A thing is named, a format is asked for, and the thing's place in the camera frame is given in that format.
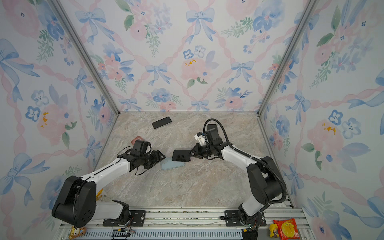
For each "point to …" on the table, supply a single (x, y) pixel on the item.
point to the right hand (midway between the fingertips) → (188, 153)
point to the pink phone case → (133, 141)
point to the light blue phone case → (168, 163)
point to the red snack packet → (287, 229)
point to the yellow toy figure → (273, 228)
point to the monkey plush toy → (74, 233)
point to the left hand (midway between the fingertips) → (163, 157)
